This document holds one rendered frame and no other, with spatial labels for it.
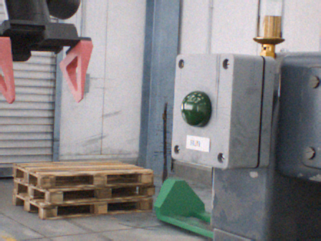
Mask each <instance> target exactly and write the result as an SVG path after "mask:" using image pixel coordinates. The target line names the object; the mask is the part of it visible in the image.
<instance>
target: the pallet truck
mask: <svg viewBox="0 0 321 241"><path fill-rule="evenodd" d="M167 105H168V101H165V102H164V113H162V115H163V178H162V184H160V190H159V194H158V197H157V200H156V201H155V205H154V207H155V213H156V215H157V218H158V219H160V220H162V221H164V222H168V223H170V224H174V225H175V226H179V227H182V228H184V229H186V230H190V231H194V232H196V233H199V234H201V235H205V236H207V237H211V238H213V233H214V230H213V228H212V227H211V226H210V225H208V224H204V223H202V222H197V221H196V220H192V219H189V218H187V217H195V218H199V219H201V220H204V221H206V222H211V212H208V211H206V210H205V204H204V203H203V202H202V200H201V199H200V198H199V197H198V195H196V193H195V191H193V190H192V188H191V187H190V186H189V185H188V183H187V182H186V181H185V180H182V179H176V178H169V179H168V169H167V143H166V119H167V113H166V111H167Z"/></svg>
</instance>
